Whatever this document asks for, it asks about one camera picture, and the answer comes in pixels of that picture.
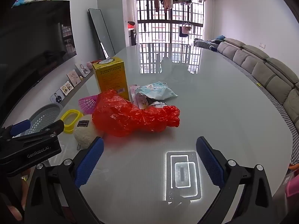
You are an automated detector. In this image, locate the small dark white wrapper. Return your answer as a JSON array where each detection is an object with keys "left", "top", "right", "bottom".
[{"left": 149, "top": 101, "right": 167, "bottom": 109}]

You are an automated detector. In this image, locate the cartoon printed wrapper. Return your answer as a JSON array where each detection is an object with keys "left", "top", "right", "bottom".
[{"left": 135, "top": 93, "right": 152, "bottom": 110}]

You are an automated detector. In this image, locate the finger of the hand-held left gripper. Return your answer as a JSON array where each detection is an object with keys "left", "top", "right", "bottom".
[
  {"left": 14, "top": 119, "right": 65, "bottom": 141},
  {"left": 0, "top": 119, "right": 31, "bottom": 143}
]

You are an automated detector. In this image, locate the pink plastic object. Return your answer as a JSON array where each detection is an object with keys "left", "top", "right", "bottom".
[{"left": 286, "top": 168, "right": 299, "bottom": 197}]

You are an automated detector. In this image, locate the white round fluffy ball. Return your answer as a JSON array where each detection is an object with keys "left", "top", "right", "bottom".
[{"left": 73, "top": 114, "right": 104, "bottom": 149}]

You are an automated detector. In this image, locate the person's left hand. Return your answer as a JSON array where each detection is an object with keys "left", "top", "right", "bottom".
[{"left": 6, "top": 204, "right": 24, "bottom": 221}]

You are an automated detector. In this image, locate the black wall television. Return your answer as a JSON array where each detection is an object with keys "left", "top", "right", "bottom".
[{"left": 0, "top": 0, "right": 77, "bottom": 122}]

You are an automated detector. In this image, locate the pink wrapper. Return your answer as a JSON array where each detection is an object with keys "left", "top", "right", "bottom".
[{"left": 129, "top": 84, "right": 141, "bottom": 103}]

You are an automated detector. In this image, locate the scalloped photo frame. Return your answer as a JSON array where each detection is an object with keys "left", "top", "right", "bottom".
[{"left": 60, "top": 81, "right": 74, "bottom": 96}]

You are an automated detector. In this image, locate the tall leaning mirror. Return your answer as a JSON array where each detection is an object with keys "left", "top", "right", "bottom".
[{"left": 88, "top": 8, "right": 116, "bottom": 60}]

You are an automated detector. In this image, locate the pale blue wipes packet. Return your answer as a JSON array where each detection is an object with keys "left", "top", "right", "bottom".
[{"left": 135, "top": 81, "right": 178, "bottom": 99}]

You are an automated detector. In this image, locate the white curtain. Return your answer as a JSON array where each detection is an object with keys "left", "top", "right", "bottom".
[{"left": 203, "top": 0, "right": 216, "bottom": 41}]

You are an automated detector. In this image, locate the red plastic bag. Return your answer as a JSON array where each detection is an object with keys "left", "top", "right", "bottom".
[{"left": 92, "top": 90, "right": 181, "bottom": 138}]

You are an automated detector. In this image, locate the dark window grille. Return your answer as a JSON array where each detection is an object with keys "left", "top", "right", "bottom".
[{"left": 135, "top": 0, "right": 204, "bottom": 46}]

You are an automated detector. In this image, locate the checkered blanket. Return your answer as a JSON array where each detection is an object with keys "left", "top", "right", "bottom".
[{"left": 194, "top": 38, "right": 225, "bottom": 50}]

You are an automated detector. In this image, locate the pale baby photo frame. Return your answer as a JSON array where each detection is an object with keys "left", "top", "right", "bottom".
[{"left": 67, "top": 69, "right": 82, "bottom": 87}]

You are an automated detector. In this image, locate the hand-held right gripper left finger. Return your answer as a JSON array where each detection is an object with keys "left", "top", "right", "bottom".
[{"left": 24, "top": 136, "right": 105, "bottom": 224}]

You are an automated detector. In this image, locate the white child photo frame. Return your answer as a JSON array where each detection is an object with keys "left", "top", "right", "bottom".
[{"left": 75, "top": 62, "right": 91, "bottom": 77}]

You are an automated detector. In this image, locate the dark portrait photo frame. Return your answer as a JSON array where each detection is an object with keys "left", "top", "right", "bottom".
[{"left": 50, "top": 89, "right": 66, "bottom": 104}]

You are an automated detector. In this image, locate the pink plastic mesh cone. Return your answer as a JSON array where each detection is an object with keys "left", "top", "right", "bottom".
[{"left": 78, "top": 95, "right": 101, "bottom": 115}]

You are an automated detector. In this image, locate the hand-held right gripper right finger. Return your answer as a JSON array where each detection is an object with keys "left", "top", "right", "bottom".
[{"left": 196, "top": 136, "right": 274, "bottom": 224}]

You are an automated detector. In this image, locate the grey perforated plastic basket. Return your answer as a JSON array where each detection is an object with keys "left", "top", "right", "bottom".
[{"left": 23, "top": 103, "right": 64, "bottom": 136}]

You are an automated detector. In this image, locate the yellow cardboard box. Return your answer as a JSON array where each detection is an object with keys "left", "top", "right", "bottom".
[{"left": 92, "top": 57, "right": 130, "bottom": 102}]

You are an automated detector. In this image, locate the yellow plastic ring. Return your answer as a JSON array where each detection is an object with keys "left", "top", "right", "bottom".
[{"left": 60, "top": 110, "right": 84, "bottom": 134}]

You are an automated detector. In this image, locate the grey white television cabinet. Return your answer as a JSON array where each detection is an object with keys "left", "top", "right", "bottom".
[{"left": 14, "top": 71, "right": 97, "bottom": 126}]

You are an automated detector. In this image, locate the beige sectional sofa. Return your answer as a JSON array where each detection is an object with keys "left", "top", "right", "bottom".
[{"left": 216, "top": 38, "right": 299, "bottom": 131}]

